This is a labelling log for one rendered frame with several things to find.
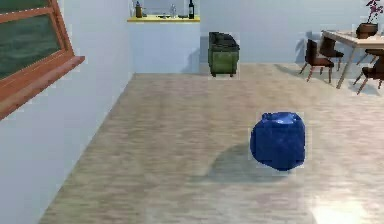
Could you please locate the clear glass bottle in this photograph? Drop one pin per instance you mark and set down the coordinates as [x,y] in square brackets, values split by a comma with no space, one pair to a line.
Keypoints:
[173,11]

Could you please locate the dark brown wooden chair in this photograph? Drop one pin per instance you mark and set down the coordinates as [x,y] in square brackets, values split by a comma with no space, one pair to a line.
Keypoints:
[375,52]
[316,60]
[330,49]
[373,71]

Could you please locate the blue round bag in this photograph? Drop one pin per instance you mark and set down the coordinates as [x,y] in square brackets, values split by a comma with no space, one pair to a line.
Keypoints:
[278,141]

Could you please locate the brown jug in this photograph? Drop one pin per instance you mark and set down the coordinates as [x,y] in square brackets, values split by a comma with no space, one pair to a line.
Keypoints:
[138,10]

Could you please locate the purple plant in brown pot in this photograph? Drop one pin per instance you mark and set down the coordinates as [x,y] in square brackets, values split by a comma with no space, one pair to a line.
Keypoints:
[368,26]

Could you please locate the wooden framed window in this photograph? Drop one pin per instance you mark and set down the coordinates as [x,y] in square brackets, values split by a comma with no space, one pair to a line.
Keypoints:
[30,50]

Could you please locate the yellow counter top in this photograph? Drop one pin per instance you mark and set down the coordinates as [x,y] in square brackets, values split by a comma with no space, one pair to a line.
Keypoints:
[163,19]

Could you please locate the dark wine bottle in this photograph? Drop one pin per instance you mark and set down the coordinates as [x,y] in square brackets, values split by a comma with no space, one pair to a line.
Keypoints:
[191,10]

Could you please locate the light wooden dining table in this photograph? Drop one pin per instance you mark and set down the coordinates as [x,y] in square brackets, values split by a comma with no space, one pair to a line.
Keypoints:
[356,41]

